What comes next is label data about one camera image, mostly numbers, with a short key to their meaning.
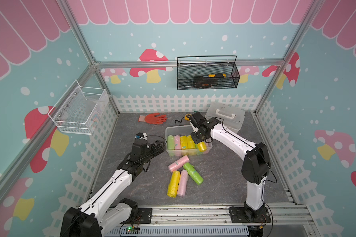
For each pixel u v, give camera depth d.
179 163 0.89
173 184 0.82
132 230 0.73
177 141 0.97
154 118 1.17
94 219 0.39
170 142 0.98
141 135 0.75
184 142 0.97
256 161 0.49
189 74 0.97
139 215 0.74
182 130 1.11
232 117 1.01
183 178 0.83
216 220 0.74
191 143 0.92
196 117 0.70
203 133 0.63
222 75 0.89
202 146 0.85
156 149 0.73
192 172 0.85
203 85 0.86
